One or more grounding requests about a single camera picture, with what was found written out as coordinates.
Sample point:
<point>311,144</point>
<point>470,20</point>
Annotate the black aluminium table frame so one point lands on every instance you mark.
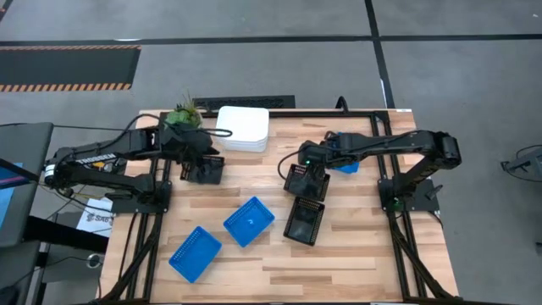
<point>296,113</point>

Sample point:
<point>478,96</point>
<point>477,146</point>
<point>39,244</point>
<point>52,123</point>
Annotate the black floor grate strip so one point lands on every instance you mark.
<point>243,102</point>

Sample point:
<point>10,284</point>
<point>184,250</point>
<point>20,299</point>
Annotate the grey tripod stand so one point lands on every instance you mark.
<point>525,163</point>

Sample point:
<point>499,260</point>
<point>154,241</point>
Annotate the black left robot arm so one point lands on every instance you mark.
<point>97,169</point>

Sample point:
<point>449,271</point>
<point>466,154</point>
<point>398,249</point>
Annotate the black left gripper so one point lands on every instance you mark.
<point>186,142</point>

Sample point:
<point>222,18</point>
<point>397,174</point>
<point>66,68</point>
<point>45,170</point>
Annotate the black mat with hazard stripes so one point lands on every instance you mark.
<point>63,65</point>

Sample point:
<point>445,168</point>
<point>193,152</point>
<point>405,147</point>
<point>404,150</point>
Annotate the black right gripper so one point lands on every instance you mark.
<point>315,154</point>

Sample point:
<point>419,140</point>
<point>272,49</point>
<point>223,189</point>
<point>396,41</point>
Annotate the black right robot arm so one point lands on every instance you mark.
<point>423,144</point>

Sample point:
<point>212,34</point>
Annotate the white plastic basket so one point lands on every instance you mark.
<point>250,145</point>
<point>250,150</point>
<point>243,123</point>

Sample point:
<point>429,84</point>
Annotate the black slotted plastic basket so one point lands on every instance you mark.
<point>304,221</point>
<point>296,186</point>
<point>216,175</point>

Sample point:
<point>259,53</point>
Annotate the blue slotted plastic basket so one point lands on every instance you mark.
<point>248,221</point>
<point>195,253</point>
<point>348,168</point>

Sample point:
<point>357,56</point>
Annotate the white printed paper sheet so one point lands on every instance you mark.
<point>95,218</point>

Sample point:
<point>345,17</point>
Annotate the potted green succulent plant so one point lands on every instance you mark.
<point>184,116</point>

